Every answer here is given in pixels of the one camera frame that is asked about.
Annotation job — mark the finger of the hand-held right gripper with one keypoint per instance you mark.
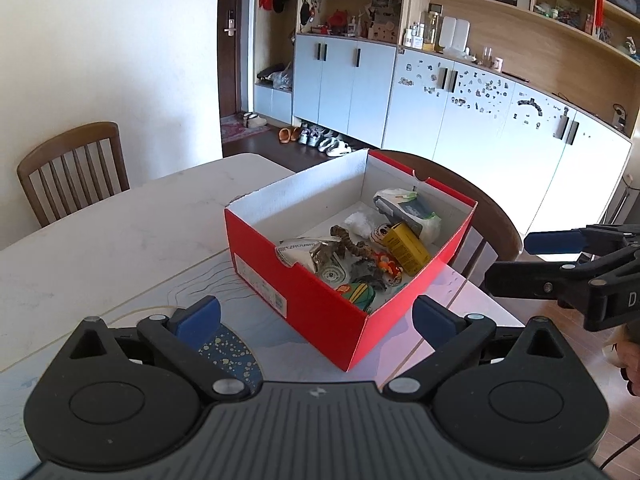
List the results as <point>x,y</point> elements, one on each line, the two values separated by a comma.
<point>525,280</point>
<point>555,242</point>

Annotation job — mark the clear snack bag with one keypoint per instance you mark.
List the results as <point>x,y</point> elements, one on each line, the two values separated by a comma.
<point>300,252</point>

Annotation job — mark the orange slipper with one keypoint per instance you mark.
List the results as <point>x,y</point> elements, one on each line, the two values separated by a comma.
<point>284,136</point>
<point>295,135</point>

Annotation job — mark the row of white sneakers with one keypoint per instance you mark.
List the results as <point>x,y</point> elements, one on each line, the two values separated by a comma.
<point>330,141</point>

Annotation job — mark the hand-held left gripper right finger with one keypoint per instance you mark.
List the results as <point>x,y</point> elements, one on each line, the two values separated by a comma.
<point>434,321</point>

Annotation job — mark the colourful patterned pouch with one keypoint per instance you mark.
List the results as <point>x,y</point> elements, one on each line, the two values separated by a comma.
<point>360,294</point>

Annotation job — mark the red cardboard box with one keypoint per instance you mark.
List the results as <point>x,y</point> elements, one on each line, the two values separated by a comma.
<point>310,320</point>

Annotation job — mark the slatted wooden chair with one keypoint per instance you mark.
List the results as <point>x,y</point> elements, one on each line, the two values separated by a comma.
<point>65,145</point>

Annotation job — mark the orange toy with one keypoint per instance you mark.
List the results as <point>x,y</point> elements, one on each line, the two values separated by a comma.
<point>390,266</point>

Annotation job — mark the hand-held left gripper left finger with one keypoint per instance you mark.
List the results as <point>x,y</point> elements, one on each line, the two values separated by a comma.
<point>200,317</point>

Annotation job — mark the yellow carton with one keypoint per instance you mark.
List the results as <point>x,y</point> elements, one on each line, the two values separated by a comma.
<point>407,250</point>

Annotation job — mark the patterned door rug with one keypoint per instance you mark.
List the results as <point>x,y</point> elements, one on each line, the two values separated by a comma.
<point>235,132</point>

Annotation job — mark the white tissue pack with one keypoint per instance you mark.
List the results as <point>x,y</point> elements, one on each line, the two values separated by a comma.
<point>405,205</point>

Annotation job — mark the white rounded appliance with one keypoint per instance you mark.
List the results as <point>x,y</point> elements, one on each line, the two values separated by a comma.
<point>454,35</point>

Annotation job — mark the person's right hand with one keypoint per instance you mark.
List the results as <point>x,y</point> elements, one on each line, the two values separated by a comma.
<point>631,370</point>

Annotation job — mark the striped plush toy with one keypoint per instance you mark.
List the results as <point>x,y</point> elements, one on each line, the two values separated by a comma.
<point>380,234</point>

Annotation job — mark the white slipper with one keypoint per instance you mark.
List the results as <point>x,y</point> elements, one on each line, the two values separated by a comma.
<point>258,122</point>
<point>251,115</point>

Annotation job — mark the tall wall cabinet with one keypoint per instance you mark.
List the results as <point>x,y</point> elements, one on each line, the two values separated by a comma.
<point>350,90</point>

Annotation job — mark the white bubble pack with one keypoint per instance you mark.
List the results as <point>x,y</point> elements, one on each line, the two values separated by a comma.
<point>362,222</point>

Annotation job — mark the round-backed wooden chair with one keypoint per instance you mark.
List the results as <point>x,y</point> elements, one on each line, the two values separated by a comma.
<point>495,225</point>

